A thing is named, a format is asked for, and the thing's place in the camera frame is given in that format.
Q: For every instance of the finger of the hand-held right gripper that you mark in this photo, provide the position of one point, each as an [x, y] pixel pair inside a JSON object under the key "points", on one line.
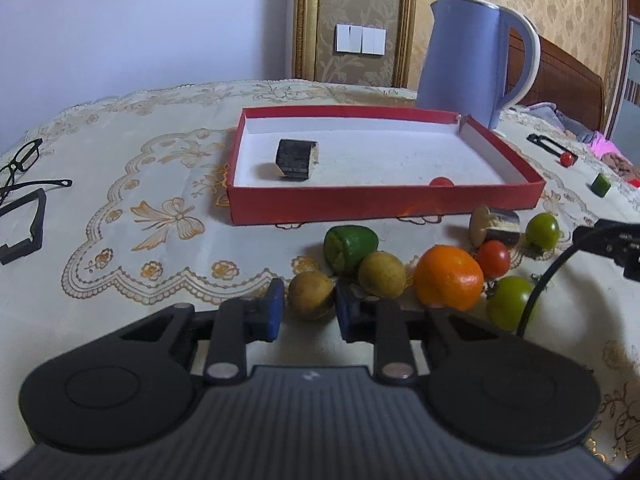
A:
{"points": [[607, 242]]}

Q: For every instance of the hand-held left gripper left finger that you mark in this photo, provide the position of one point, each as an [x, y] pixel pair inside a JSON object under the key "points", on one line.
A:
{"points": [[273, 310]]}

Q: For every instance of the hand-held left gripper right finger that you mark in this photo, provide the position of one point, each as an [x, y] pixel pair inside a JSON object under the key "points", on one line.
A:
{"points": [[346, 312]]}

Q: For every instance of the brown round fruit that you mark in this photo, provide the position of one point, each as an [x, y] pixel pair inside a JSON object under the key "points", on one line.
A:
{"points": [[311, 296], [382, 274]]}

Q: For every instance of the green citrus fruit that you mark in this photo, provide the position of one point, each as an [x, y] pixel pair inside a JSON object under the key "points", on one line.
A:
{"points": [[350, 247]]}

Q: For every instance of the small green tomato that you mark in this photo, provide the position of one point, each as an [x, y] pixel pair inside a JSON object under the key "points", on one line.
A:
{"points": [[542, 231]]}

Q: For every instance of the orange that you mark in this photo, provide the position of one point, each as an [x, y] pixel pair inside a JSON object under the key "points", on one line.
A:
{"points": [[448, 277]]}

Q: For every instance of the large green tomato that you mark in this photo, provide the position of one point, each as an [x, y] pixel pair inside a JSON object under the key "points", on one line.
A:
{"points": [[507, 302]]}

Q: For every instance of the red cardboard box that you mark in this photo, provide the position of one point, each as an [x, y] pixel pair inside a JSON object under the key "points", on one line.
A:
{"points": [[380, 160]]}

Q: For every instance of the green fruit piece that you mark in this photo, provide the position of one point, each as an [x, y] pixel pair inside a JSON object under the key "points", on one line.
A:
{"points": [[600, 184]]}

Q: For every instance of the red cherry tomato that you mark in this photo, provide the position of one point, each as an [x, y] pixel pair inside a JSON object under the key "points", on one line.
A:
{"points": [[566, 159]]}

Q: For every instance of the pink cloth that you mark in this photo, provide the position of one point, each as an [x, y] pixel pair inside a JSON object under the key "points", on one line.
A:
{"points": [[605, 145]]}

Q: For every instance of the black plastic clip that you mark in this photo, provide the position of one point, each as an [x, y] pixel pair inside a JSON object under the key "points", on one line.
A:
{"points": [[542, 141]]}

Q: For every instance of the grey cloth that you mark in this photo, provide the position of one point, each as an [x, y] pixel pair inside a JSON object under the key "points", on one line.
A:
{"points": [[555, 115]]}

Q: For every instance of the small red tomato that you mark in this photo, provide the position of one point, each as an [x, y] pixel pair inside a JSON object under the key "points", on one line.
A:
{"points": [[442, 182]]}

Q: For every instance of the wooden headboard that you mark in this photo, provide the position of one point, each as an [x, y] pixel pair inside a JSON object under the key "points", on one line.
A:
{"points": [[565, 77]]}

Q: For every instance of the blue electric kettle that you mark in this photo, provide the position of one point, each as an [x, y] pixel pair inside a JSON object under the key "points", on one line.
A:
{"points": [[460, 55]]}

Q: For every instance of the black eyeglasses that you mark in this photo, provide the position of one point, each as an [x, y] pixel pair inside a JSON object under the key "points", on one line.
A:
{"points": [[22, 157]]}

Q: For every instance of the black plastic frame part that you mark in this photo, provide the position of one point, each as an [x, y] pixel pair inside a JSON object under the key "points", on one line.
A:
{"points": [[37, 220]]}

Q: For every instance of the white light switch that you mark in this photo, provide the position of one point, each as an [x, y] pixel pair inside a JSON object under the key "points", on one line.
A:
{"points": [[360, 39]]}

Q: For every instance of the gold framed wall panel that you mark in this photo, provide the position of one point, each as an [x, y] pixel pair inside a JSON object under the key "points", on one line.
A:
{"points": [[307, 15]]}

